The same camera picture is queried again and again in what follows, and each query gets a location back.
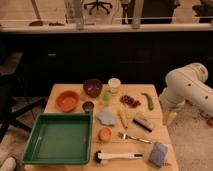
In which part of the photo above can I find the white paper cup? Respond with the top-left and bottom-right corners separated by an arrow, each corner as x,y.
108,78 -> 121,93

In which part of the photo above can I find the yellow banana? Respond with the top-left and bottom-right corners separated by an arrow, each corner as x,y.
118,107 -> 128,129

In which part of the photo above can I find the white handled dish brush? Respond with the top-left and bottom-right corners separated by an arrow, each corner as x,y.
94,150 -> 143,164

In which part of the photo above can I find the blue grey cloth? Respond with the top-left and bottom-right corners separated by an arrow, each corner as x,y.
96,109 -> 116,126

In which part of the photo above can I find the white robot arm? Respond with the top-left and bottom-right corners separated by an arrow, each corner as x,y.
159,63 -> 213,125

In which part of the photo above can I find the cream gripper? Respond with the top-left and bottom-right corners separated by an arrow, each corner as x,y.
161,101 -> 178,126

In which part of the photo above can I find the green plastic tray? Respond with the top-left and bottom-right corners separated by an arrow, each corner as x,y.
22,114 -> 93,165

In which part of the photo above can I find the silver fork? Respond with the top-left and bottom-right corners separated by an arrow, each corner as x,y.
118,132 -> 152,144

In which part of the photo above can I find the blue sponge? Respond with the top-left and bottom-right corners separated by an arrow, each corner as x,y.
149,142 -> 168,167

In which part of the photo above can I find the dark red bowl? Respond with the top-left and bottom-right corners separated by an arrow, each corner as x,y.
83,79 -> 103,98

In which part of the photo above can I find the small orange cup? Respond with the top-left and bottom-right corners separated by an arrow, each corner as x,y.
98,127 -> 112,142

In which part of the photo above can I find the dark chair at left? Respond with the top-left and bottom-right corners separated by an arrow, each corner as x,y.
0,51 -> 48,141

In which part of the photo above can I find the black office chair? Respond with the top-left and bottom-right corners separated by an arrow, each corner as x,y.
83,0 -> 113,14

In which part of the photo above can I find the green plastic cup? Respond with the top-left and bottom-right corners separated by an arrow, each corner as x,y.
101,91 -> 111,107

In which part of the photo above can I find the small dark metal cup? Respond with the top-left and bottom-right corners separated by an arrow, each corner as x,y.
82,101 -> 94,113

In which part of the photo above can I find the red grapes bunch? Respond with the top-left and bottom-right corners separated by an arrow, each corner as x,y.
120,95 -> 141,108

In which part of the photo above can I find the orange bowl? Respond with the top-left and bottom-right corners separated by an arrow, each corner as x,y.
55,91 -> 80,112

